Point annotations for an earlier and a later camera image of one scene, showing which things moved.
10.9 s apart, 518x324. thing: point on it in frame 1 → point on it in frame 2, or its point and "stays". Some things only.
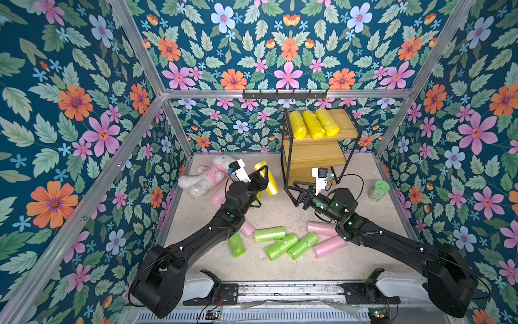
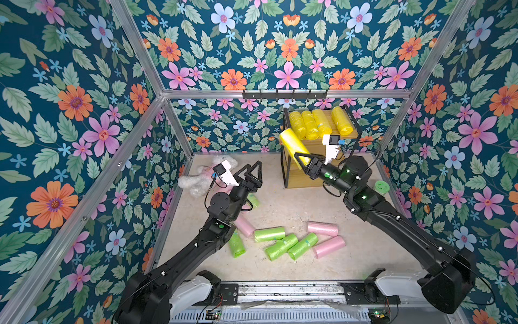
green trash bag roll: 279,247 stays
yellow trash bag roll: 298,125 stays
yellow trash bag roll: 272,188 → 342,121
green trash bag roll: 237,246 stays
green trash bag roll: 270,233 stays
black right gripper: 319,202 → 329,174
